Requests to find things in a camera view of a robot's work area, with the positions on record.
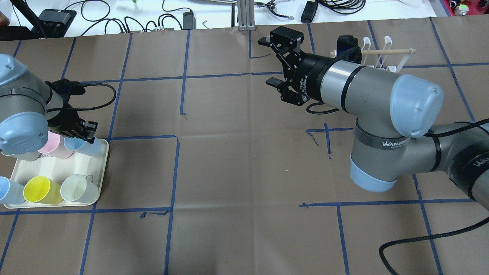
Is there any white wire cup rack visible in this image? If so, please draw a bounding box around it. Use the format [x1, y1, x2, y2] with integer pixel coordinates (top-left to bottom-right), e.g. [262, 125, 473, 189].
[330, 36, 417, 73]

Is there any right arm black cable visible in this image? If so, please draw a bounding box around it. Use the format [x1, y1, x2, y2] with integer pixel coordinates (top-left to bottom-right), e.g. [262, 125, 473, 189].
[379, 118, 489, 275]

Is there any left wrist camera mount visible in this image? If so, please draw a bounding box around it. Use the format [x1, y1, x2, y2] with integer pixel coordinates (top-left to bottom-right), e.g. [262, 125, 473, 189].
[44, 79, 86, 109]

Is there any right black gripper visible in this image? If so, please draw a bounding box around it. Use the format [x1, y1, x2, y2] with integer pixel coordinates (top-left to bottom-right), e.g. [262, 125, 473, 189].
[258, 26, 321, 106]

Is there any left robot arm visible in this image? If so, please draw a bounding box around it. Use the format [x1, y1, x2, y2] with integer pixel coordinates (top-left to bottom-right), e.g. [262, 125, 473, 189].
[0, 54, 98, 154]

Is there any cream serving tray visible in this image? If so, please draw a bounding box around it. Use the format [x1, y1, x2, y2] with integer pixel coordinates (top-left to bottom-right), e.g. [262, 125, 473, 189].
[5, 139, 109, 209]

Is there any grey plastic cup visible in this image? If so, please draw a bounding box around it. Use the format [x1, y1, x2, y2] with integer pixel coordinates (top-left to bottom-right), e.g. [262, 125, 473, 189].
[1, 151, 41, 162]

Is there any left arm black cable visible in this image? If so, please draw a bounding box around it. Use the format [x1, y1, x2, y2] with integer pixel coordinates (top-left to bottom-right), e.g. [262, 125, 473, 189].
[46, 82, 117, 113]

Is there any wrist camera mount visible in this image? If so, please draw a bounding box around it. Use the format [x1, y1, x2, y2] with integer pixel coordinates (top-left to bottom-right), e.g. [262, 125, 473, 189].
[336, 35, 362, 64]
[44, 79, 86, 109]

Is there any yellow plastic cup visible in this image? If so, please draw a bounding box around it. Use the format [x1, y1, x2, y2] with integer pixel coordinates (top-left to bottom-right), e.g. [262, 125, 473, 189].
[23, 176, 63, 205]

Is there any white plastic cup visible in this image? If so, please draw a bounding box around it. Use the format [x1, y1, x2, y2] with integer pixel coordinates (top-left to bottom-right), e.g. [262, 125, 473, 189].
[60, 174, 99, 203]

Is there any aluminium frame post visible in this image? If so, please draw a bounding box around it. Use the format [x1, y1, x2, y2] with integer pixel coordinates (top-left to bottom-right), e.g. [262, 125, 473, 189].
[237, 0, 256, 31]

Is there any reacher grabber tool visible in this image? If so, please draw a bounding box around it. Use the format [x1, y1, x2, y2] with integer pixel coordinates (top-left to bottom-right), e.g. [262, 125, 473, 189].
[252, 0, 295, 20]

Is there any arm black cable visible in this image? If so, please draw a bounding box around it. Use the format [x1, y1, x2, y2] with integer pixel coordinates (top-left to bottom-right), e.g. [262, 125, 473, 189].
[46, 82, 117, 113]
[379, 118, 489, 275]

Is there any light blue cup far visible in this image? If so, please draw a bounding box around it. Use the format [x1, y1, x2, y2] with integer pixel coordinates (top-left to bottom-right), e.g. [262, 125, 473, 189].
[0, 176, 26, 205]

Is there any light blue plastic cup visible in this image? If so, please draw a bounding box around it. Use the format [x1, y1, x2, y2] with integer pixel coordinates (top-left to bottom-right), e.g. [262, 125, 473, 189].
[63, 137, 102, 156]

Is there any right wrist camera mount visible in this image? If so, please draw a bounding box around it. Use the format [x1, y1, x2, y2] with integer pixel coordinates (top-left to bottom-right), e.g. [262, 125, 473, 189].
[336, 35, 362, 64]

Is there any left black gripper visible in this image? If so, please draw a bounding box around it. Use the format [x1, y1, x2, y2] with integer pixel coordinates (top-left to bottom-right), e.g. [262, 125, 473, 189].
[48, 108, 98, 144]

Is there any pink plastic cup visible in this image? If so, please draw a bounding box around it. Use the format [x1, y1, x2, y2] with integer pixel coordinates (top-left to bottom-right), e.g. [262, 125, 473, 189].
[38, 132, 74, 159]

